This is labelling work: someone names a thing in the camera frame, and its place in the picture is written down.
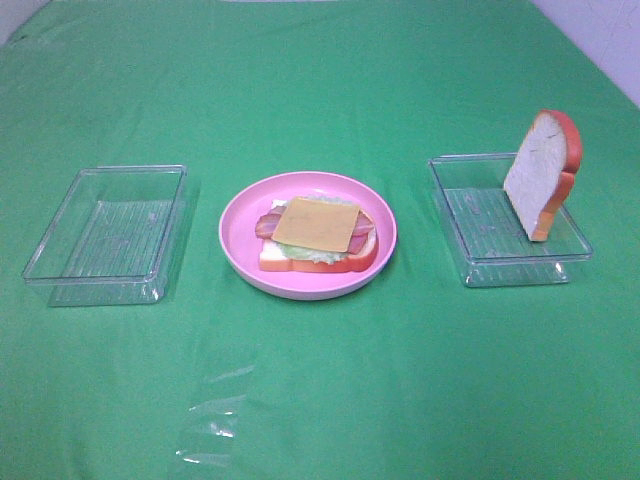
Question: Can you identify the green lettuce leaf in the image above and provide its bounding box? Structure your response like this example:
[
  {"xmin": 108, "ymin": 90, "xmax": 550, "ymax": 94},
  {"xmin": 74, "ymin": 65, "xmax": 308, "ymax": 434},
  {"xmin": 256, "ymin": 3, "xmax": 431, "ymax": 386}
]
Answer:
[{"xmin": 277, "ymin": 193, "xmax": 351, "ymax": 265}]

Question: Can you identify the clear plastic ingredient tray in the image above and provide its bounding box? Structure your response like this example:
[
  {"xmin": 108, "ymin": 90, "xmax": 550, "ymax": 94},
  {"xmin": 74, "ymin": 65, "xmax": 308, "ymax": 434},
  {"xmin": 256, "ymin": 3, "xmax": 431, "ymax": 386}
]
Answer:
[{"xmin": 22, "ymin": 165, "xmax": 190, "ymax": 307}]

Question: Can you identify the clear plastic wrap sheet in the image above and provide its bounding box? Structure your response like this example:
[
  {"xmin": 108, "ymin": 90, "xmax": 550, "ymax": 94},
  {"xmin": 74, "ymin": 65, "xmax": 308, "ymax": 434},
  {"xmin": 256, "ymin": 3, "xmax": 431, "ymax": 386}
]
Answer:
[{"xmin": 169, "ymin": 343, "xmax": 260, "ymax": 479}]

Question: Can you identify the pink round plate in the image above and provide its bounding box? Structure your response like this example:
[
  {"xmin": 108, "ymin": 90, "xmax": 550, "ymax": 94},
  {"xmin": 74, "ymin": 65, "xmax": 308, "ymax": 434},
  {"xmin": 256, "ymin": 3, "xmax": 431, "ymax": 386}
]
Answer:
[{"xmin": 219, "ymin": 171, "xmax": 397, "ymax": 301}]

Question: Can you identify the long bacon strip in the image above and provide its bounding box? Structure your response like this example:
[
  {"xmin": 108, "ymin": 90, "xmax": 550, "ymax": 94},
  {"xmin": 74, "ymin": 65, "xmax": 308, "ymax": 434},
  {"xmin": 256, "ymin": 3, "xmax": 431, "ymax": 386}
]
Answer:
[{"xmin": 255, "ymin": 205, "xmax": 374, "ymax": 239}]

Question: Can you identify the yellow cheese slice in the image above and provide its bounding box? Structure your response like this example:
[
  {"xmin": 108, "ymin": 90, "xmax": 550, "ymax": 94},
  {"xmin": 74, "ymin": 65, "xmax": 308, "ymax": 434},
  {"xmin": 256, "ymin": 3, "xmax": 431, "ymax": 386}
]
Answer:
[{"xmin": 271, "ymin": 196, "xmax": 361, "ymax": 253}]

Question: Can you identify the green table cloth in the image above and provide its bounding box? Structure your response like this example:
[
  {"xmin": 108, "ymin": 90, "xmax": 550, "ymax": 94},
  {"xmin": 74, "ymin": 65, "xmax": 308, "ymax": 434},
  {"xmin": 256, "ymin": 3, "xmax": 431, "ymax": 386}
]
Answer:
[{"xmin": 1, "ymin": 1, "xmax": 639, "ymax": 479}]

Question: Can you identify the clear plastic bread tray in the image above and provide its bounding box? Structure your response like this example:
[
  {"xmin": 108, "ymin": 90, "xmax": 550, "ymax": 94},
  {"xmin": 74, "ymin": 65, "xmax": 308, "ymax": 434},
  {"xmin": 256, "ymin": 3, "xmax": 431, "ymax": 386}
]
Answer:
[{"xmin": 427, "ymin": 153, "xmax": 593, "ymax": 288}]

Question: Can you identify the short bacon strip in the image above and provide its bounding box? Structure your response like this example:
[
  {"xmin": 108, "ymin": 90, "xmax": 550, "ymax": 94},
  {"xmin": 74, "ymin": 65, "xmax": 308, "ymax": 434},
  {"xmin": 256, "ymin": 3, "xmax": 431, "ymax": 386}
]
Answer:
[{"xmin": 346, "ymin": 233, "xmax": 369, "ymax": 255}]

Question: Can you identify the white bread slice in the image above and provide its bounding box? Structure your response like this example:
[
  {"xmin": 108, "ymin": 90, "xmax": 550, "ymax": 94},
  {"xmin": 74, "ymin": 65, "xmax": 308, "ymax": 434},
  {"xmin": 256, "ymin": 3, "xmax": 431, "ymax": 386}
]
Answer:
[{"xmin": 259, "ymin": 200, "xmax": 378, "ymax": 273}]

